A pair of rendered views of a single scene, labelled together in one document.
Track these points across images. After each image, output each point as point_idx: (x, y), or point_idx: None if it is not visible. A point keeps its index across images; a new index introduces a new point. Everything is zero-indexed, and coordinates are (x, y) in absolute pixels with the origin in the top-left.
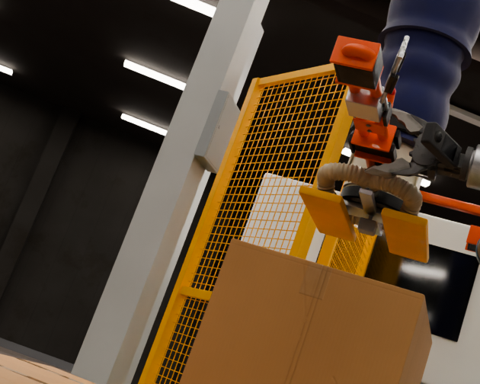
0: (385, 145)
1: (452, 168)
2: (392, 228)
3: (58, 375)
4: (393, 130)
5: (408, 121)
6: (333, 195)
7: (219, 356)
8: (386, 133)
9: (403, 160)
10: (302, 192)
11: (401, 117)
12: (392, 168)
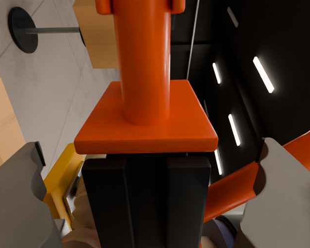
0: (107, 125)
1: None
2: None
3: None
4: (188, 132)
5: (290, 202)
6: (54, 179)
7: None
8: (134, 58)
9: (29, 245)
10: (67, 145)
11: (279, 171)
12: None
